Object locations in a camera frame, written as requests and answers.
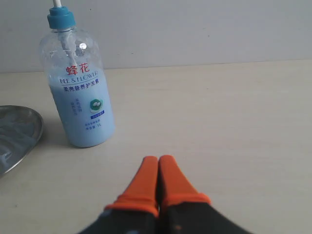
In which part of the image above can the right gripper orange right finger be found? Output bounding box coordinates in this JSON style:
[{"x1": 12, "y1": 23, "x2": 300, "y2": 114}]
[{"x1": 158, "y1": 155, "x2": 250, "y2": 234}]

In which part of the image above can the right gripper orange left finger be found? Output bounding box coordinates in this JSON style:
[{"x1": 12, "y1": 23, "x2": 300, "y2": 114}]
[{"x1": 81, "y1": 156, "x2": 159, "y2": 234}]

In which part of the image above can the blue pump lotion bottle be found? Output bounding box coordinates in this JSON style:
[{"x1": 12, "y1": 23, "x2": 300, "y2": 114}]
[{"x1": 39, "y1": 0, "x2": 115, "y2": 148}]

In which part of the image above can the blue soap smear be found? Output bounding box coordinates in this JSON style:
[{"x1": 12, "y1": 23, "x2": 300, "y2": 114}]
[{"x1": 0, "y1": 114, "x2": 36, "y2": 172}]

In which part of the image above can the round stainless steel plate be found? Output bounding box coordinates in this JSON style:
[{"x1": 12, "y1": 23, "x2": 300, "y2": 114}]
[{"x1": 0, "y1": 105, "x2": 43, "y2": 176}]

